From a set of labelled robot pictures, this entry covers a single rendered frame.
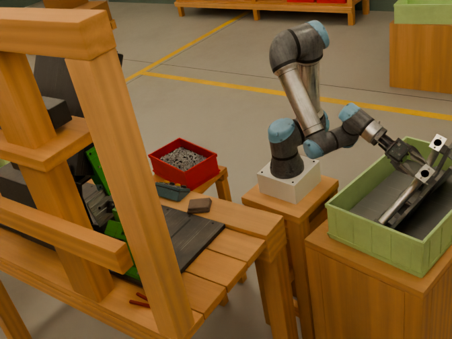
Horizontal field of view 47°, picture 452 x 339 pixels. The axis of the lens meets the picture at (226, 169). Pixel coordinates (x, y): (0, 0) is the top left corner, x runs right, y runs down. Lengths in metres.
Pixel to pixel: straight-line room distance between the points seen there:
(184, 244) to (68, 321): 1.40
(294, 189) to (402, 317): 0.65
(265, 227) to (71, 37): 1.17
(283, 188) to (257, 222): 0.23
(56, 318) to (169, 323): 1.73
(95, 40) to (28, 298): 2.59
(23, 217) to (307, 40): 1.18
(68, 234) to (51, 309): 1.80
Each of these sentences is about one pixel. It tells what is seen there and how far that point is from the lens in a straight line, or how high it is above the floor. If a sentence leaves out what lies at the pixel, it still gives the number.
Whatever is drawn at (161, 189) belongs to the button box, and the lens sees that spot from 2.41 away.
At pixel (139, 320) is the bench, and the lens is 1.91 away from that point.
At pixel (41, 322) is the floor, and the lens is 3.43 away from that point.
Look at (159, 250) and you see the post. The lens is 1.56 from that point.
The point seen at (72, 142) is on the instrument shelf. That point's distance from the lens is 1.63.
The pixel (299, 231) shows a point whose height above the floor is 0.77.
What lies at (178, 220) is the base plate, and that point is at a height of 0.90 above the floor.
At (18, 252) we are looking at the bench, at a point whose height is 0.88.
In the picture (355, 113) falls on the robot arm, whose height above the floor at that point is 1.35.
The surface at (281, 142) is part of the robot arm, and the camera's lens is 2.19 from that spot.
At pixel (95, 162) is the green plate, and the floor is 1.22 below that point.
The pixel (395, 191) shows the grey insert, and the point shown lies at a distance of 2.35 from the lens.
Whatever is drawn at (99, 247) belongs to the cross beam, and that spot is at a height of 1.27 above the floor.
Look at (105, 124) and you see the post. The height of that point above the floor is 1.68.
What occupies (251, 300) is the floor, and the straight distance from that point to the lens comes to 3.08.
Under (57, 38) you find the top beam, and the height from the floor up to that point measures 1.90.
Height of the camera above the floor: 2.22
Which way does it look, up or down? 32 degrees down
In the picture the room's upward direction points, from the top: 11 degrees counter-clockwise
